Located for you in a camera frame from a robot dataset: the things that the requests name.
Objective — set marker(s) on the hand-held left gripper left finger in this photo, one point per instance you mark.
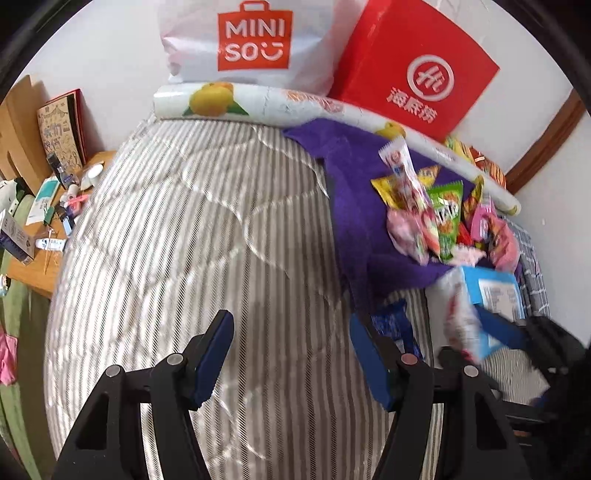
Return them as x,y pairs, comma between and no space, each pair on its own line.
212,360

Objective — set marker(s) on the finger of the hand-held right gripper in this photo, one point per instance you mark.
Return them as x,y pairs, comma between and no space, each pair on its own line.
503,327
450,357

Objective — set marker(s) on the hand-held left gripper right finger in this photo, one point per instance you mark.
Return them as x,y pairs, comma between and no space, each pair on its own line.
369,360

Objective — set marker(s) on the blue snack packet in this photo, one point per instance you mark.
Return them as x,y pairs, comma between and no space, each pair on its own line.
392,323

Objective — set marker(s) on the white red snack packet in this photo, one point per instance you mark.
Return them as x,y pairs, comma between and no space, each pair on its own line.
443,217
457,309

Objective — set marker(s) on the light blue box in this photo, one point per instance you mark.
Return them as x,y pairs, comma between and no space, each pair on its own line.
494,286

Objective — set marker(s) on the grey checked folded cloth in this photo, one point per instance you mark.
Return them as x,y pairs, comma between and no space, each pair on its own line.
533,272

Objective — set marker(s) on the purple towel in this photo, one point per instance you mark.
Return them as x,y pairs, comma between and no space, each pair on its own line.
355,207

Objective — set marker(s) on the orange chips bag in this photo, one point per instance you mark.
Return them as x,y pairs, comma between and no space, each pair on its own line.
489,170

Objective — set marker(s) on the yellow chips bag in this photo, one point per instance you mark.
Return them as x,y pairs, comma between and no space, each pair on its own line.
455,146

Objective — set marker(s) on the wooden bedside table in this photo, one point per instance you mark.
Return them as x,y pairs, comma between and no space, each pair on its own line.
32,277

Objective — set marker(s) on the green cloth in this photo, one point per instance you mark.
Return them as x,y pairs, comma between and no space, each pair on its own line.
18,406

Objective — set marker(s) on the white tube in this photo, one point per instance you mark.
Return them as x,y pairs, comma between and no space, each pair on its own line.
50,243

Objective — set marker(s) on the pink cloth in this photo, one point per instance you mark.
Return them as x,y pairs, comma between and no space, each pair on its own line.
7,360

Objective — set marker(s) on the pink scissors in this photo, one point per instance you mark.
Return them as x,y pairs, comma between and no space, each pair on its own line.
76,199

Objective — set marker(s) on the white round jar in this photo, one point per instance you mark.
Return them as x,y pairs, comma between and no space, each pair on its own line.
92,174

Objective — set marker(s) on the dark blue box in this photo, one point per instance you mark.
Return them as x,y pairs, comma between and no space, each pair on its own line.
16,237

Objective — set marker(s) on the teal white box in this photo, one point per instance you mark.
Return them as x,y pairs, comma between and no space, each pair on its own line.
46,198

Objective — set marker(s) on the fruit print paper roll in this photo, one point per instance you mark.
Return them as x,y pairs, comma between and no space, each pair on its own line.
258,101

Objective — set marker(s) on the black white patterned cloth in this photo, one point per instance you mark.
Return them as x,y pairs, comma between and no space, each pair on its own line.
7,194

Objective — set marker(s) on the patterned notebook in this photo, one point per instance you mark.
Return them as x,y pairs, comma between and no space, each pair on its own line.
60,134

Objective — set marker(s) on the red paper shopping bag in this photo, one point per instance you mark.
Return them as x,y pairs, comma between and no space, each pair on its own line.
378,60

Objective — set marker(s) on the white plastic shopping bag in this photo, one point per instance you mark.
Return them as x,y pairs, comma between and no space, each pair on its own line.
194,46

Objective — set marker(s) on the wooden door frame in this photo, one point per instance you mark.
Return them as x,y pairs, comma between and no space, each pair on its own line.
549,143

